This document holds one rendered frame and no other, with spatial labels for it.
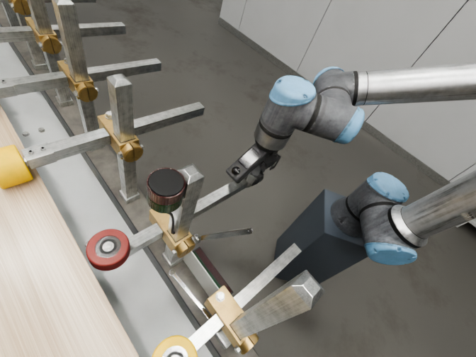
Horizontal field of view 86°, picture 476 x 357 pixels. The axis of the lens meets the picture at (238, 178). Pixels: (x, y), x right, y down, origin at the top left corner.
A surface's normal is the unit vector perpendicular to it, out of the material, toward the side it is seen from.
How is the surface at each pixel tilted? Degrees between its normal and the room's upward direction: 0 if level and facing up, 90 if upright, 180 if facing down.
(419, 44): 90
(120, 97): 90
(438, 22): 90
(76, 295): 0
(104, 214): 0
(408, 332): 0
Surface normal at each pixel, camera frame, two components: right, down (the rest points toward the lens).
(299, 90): 0.17, -0.61
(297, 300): -0.72, 0.39
